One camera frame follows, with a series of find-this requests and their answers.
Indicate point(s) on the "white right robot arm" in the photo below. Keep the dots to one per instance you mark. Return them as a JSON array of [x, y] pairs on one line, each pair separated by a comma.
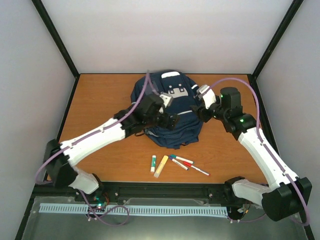
[[285, 193]]

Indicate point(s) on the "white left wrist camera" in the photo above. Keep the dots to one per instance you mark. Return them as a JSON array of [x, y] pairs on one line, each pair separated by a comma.
[[167, 99]]

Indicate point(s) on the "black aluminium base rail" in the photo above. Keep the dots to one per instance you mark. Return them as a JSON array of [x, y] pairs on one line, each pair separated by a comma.
[[120, 192]]

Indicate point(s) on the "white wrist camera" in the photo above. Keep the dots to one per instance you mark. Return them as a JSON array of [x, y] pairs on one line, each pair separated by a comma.
[[167, 99], [206, 95]]

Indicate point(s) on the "navy blue backpack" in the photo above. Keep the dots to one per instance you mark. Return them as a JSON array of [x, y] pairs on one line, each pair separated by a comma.
[[183, 90]]

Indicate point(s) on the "red-capped white marker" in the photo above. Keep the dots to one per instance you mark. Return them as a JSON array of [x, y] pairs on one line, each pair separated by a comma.
[[187, 164]]

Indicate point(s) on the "white green glue stick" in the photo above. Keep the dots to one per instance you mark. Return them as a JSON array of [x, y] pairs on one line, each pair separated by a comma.
[[153, 163]]

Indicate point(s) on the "light blue slotted cable duct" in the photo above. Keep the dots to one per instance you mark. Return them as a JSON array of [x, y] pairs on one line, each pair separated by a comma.
[[136, 210]]

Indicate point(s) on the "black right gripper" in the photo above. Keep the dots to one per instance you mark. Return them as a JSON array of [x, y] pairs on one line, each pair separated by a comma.
[[201, 112]]

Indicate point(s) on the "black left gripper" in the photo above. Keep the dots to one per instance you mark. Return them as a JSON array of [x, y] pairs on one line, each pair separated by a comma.
[[174, 121]]

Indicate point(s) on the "red-capped white pen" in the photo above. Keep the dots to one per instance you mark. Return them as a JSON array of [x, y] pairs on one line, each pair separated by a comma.
[[199, 170]]

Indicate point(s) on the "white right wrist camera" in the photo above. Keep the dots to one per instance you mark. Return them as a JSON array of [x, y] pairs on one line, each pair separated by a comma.
[[206, 95]]

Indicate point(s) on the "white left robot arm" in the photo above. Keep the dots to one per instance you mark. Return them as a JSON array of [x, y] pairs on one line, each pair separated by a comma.
[[61, 158]]

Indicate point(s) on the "yellow highlighter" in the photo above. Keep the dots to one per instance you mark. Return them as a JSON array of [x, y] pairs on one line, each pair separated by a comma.
[[161, 166]]

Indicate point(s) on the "purple-capped white marker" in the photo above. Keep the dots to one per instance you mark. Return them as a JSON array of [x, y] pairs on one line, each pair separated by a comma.
[[178, 163]]

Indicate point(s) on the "green-capped white marker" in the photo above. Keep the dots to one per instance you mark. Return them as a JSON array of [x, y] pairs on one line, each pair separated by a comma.
[[182, 159]]

